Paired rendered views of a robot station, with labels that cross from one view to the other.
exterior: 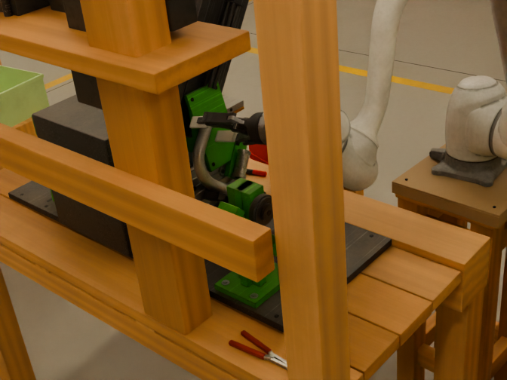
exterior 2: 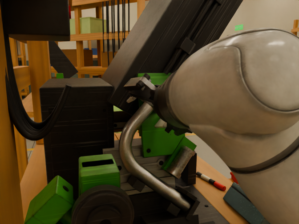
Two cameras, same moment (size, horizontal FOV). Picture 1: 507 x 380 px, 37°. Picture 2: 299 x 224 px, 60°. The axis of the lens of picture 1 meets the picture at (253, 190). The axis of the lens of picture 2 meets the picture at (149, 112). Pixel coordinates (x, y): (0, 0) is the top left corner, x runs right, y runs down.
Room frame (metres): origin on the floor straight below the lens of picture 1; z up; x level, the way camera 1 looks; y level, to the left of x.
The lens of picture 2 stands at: (1.22, -0.20, 1.31)
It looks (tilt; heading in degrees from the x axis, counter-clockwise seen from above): 12 degrees down; 30
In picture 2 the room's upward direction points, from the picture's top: straight up
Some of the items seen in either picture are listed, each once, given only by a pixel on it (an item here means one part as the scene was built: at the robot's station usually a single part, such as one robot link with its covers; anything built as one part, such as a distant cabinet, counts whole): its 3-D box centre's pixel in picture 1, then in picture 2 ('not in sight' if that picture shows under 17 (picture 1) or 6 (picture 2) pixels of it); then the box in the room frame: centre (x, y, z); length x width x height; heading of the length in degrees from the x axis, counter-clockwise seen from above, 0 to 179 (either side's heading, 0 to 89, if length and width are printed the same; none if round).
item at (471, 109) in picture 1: (477, 116); not in sight; (1.93, -0.65, 1.05); 0.18 x 0.16 x 0.22; 37
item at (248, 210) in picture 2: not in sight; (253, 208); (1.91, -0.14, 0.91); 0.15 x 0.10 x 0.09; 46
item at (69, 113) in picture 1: (107, 171); (79, 134); (1.80, 0.38, 1.07); 0.30 x 0.18 x 0.34; 46
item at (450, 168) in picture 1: (465, 157); not in sight; (1.94, -0.63, 0.91); 0.22 x 0.18 x 0.06; 50
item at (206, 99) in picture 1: (204, 123); (157, 111); (1.82, 0.11, 1.17); 0.13 x 0.12 x 0.20; 46
